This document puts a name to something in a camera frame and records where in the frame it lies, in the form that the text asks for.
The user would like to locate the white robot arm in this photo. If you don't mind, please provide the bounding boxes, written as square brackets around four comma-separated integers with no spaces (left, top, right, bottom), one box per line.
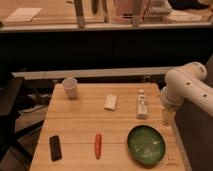
[160,62,213,125]

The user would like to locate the green ceramic bowl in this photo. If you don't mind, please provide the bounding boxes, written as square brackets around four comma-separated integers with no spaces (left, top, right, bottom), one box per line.
[127,125,166,167]

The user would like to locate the white bottle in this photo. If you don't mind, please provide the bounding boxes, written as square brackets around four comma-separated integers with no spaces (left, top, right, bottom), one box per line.
[137,89,148,119]

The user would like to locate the white sponge block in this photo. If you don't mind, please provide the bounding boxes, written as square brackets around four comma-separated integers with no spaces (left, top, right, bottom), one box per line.
[104,94,117,111]

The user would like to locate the black remote control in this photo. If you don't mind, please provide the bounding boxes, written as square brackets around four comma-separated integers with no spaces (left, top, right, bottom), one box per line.
[49,135,62,161]

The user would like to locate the black chair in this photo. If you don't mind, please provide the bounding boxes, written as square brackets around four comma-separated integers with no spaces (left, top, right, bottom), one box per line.
[0,73,44,161]

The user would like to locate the white paper sheet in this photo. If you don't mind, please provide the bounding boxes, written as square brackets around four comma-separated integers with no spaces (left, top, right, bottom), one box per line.
[5,8,41,22]

